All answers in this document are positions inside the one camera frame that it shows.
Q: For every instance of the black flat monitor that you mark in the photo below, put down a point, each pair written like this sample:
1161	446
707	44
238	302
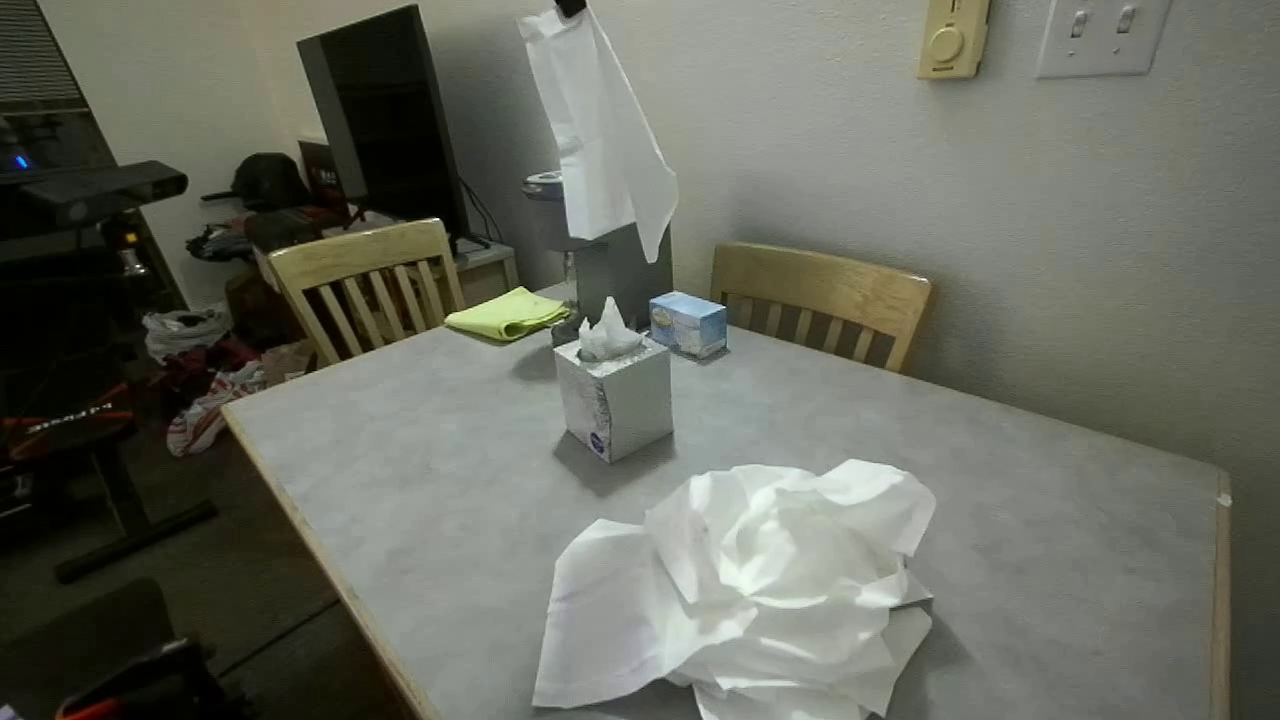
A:
373	87

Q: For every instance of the grey cube tissue box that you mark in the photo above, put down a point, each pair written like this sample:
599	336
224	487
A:
615	387

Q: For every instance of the wooden slatted chair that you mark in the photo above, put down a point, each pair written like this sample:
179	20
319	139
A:
369	290

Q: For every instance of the pile of white tissues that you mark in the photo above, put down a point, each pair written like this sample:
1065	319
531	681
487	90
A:
771	595

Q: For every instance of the small blue cardboard box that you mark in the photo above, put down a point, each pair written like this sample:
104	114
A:
691	327

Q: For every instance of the white light switch plate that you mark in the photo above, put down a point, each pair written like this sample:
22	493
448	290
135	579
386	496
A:
1100	39

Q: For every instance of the lime green folded cloth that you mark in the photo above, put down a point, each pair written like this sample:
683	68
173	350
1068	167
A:
510	319

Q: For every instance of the beige wall thermostat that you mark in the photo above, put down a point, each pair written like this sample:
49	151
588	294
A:
952	39

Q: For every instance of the wooden chair by wall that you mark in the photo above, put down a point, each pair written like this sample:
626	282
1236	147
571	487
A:
822	302

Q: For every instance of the white tissue sheet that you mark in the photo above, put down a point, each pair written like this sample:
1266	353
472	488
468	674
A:
611	167

